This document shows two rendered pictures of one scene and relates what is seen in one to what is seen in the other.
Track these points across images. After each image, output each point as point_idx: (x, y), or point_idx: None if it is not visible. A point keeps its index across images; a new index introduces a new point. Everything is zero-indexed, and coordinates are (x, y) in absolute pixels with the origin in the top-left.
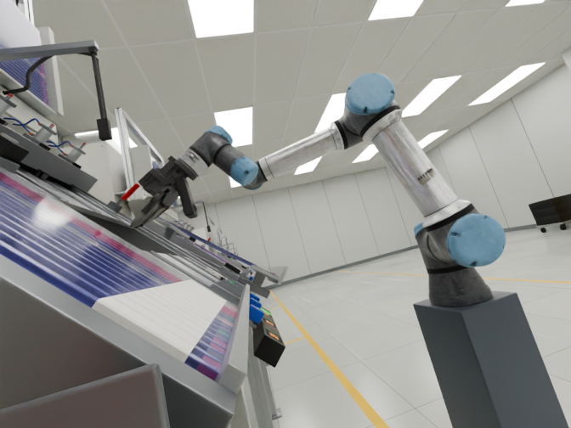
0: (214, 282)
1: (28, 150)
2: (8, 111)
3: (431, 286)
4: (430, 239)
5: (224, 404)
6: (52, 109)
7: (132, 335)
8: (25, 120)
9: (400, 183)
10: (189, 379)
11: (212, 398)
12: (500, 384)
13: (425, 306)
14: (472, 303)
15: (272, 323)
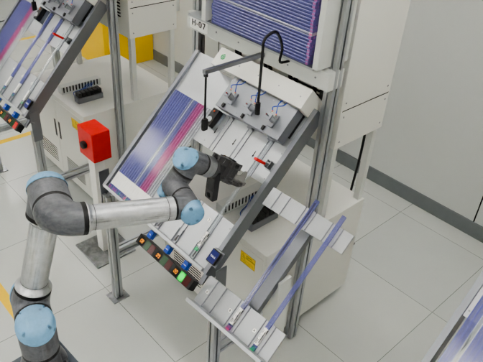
0: (181, 225)
1: (208, 125)
2: (289, 73)
3: (62, 347)
4: (49, 304)
5: (103, 184)
6: (308, 67)
7: (111, 174)
8: (300, 77)
9: (52, 257)
10: (106, 180)
11: (103, 182)
12: None
13: (74, 357)
14: None
15: (158, 258)
